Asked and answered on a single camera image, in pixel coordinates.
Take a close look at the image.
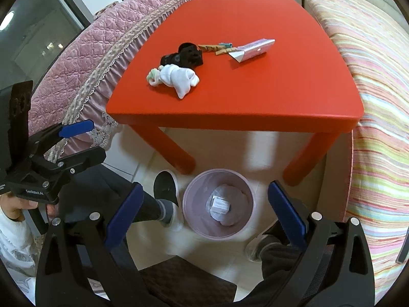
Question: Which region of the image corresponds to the pink quilted sofa cover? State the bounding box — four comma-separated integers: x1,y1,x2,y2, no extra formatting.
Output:
29,0,191,162

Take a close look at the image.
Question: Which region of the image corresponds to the black sock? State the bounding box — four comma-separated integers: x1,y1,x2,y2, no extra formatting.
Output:
160,42,203,69

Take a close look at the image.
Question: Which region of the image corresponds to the left black slipper foot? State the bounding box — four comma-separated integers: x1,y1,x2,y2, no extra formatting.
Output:
153,170,184,232

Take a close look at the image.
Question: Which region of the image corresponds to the small blue clip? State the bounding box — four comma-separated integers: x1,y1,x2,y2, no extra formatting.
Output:
218,43,232,48

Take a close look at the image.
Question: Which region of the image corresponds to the white packet in bin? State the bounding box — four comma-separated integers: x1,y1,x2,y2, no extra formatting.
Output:
209,195,230,215

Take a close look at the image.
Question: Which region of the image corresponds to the striped bed blanket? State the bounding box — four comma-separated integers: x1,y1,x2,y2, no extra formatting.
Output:
305,0,408,301

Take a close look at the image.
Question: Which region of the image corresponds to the dark window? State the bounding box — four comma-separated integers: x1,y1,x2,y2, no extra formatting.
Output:
1,0,90,89

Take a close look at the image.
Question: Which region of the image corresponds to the right slipper foot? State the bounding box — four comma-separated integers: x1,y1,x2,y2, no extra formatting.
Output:
244,234,281,262

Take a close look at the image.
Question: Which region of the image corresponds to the person's left hand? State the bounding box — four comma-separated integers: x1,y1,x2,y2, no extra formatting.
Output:
1,193,38,222

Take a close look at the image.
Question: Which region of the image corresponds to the pink white carton box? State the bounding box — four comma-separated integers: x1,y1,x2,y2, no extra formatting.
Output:
229,38,275,62

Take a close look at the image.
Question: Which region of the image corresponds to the dark brown stool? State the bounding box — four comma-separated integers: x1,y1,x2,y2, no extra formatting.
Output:
139,256,237,306

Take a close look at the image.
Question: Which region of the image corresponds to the red table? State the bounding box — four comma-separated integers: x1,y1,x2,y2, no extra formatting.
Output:
106,0,364,186

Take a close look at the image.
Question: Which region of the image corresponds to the pink trash bin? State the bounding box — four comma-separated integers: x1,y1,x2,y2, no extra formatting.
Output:
182,168,255,241

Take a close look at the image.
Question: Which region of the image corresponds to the white sock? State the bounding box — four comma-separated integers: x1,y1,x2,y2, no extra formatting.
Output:
146,64,200,99

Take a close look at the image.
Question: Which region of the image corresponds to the wooden clothespin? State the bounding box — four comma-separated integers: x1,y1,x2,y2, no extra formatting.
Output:
215,47,238,56
198,45,225,52

